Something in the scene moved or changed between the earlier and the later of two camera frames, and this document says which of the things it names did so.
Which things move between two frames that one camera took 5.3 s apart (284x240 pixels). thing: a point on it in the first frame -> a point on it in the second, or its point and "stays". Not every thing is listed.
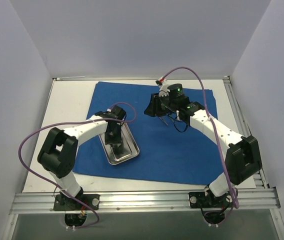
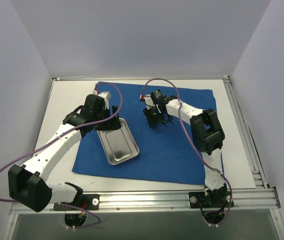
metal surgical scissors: [178, 119] -> [170, 119]
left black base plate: [62, 203] stays
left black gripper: [113, 140] -> [110, 122]
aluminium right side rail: [243, 126] stays
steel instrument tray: [116, 153] stays
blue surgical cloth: [167, 149] stays
